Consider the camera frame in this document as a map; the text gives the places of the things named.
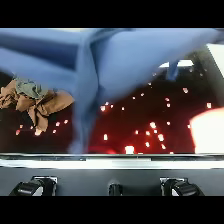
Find blue T-shirt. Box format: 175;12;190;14
0;27;224;155

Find brown garment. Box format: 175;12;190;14
0;79;75;133

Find grey-green garment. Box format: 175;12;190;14
12;76;50;100

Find silver frame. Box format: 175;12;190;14
0;152;224;197

